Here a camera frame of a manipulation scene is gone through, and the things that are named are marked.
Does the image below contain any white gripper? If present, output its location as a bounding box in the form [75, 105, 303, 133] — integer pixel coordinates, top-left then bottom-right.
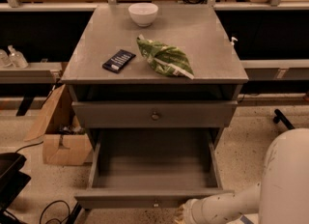
[174, 199, 198, 224]

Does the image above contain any grey drawer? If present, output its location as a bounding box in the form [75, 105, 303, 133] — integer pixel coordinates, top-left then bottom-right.
[75, 128, 226, 209]
[72, 100, 237, 128]

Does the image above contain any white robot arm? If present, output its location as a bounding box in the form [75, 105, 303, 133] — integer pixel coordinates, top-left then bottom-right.
[175, 128, 309, 224]

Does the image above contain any grey drawer cabinet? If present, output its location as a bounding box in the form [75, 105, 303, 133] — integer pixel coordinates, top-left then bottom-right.
[61, 2, 250, 149]

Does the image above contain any grey top drawer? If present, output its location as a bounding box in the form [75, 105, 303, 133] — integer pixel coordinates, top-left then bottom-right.
[72, 100, 237, 128]

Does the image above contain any blue floor tape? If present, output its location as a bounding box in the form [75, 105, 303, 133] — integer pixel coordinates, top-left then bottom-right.
[240, 215, 254, 224]

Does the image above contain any open cardboard box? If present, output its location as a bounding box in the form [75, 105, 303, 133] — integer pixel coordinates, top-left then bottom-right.
[24, 85, 92, 166]

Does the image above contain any black equipment leg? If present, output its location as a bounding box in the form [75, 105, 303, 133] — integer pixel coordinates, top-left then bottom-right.
[273, 109, 295, 130]

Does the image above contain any green chip bag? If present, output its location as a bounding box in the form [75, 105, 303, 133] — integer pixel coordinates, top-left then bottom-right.
[136, 35, 194, 79]

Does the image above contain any black chair base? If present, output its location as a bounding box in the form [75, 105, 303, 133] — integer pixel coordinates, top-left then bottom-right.
[0, 153, 31, 224]

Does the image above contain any white pump bottle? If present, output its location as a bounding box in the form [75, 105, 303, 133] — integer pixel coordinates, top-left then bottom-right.
[231, 37, 239, 45]

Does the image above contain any white ceramic bowl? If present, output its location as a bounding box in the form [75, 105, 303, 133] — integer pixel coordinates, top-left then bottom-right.
[128, 3, 158, 27]

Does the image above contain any clear sanitizer bottle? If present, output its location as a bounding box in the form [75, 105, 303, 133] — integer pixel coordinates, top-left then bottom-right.
[8, 45, 28, 69]

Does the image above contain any clear plastic bottle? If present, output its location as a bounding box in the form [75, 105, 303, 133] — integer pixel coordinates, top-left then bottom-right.
[0, 49, 12, 67]

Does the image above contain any black floor cable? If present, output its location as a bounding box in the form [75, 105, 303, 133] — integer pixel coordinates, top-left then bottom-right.
[38, 199, 72, 224]

